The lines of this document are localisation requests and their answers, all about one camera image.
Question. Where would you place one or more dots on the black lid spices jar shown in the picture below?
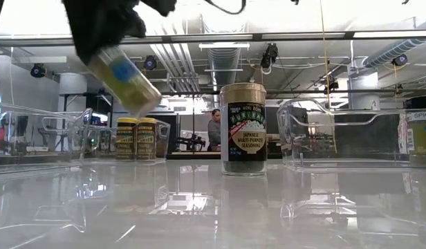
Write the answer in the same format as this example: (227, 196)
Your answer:
(422, 138)
(126, 83)

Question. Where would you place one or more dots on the yellow lid spice jar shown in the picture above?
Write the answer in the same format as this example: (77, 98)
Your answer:
(126, 138)
(146, 138)

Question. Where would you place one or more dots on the person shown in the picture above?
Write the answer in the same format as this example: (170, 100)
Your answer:
(214, 131)

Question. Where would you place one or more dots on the silver ventilation duct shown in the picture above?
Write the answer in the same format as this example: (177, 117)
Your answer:
(223, 62)

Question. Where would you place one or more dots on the striped ceiling duct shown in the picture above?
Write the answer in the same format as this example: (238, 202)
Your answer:
(393, 52)

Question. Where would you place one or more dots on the black background robot arm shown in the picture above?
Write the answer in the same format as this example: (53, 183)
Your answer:
(192, 141)

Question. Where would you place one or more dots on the clear plastic bin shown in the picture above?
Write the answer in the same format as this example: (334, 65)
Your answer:
(163, 138)
(43, 138)
(303, 145)

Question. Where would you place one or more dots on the white building column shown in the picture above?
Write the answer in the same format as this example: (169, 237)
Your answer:
(363, 86)

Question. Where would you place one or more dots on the background work table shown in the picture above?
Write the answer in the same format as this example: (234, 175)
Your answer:
(192, 154)

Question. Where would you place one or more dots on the tan lid seasoning jar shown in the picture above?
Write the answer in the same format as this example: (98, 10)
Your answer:
(243, 138)

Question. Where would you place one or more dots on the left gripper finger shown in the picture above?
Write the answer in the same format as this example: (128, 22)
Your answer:
(92, 38)

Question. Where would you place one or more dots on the black ceiling camera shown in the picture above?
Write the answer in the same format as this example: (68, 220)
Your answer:
(399, 59)
(37, 70)
(150, 62)
(269, 55)

